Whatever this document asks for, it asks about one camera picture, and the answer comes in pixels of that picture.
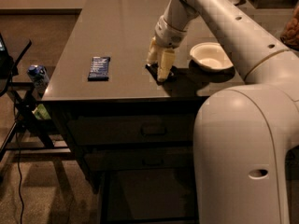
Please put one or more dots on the top left drawer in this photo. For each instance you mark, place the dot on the top left drawer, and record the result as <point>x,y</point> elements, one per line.
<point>98,131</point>

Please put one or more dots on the middle left drawer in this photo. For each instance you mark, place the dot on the middle left drawer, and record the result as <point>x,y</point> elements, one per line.
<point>142,158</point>

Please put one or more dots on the green packet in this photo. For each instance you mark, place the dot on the green packet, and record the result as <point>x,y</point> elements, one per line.
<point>41,113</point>

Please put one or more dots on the blue rxbar snack bar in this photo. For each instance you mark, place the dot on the blue rxbar snack bar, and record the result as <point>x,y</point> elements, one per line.
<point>99,69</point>

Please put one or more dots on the blue white bottle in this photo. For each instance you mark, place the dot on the blue white bottle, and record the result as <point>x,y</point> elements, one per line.
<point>39,76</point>

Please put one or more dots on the jar of nuts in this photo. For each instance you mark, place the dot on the jar of nuts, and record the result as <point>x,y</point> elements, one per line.
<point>290,34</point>

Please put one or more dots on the black rxbar chocolate bar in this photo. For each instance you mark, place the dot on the black rxbar chocolate bar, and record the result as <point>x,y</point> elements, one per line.
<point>153,69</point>

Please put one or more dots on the white paper bowl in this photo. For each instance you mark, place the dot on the white paper bowl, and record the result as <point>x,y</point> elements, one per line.
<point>211,57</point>

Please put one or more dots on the open bottom left drawer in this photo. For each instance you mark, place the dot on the open bottom left drawer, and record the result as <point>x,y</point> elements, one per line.
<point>149,196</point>

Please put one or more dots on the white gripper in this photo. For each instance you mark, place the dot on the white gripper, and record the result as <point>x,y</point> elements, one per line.
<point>168,36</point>

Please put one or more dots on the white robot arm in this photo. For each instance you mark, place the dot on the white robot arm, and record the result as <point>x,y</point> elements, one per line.
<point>241,134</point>

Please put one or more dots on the black side stand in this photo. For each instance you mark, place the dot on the black side stand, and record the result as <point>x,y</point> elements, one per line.
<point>27,132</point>

